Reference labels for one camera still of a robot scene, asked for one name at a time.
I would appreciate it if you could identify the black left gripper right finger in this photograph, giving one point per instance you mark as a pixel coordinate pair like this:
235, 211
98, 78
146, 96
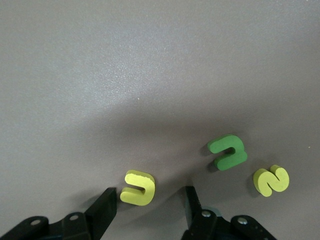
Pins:
200, 225

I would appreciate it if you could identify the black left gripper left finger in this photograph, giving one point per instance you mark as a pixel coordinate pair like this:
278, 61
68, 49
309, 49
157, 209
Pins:
100, 217

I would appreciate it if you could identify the yellow foam letter u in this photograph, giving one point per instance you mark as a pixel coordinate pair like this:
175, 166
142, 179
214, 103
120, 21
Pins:
148, 192

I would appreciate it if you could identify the green foam letter u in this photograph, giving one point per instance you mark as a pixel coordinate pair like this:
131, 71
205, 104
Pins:
240, 155

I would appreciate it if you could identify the yellow foam letter s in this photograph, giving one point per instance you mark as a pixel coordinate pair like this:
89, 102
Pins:
272, 180

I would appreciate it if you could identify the brown table mat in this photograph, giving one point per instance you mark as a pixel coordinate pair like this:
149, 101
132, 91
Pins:
100, 75

